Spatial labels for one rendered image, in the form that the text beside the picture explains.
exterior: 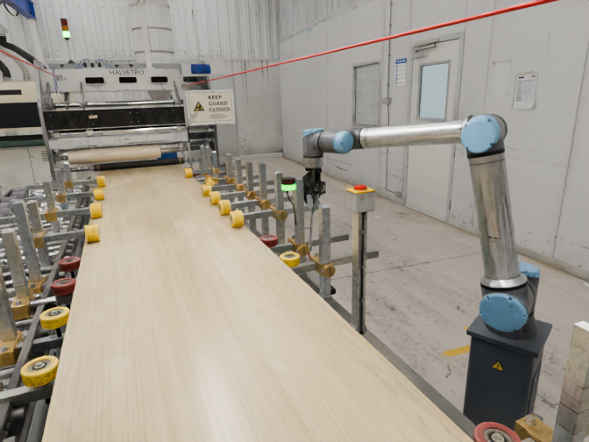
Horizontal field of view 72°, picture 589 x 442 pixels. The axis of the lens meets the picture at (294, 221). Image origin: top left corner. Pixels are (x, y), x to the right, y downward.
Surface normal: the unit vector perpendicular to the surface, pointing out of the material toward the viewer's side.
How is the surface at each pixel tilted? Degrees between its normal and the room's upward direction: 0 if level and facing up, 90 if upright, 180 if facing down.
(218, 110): 90
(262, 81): 90
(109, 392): 0
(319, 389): 0
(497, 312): 95
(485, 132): 83
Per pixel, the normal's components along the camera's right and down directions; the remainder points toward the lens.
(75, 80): 0.39, 0.26
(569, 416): -0.92, 0.14
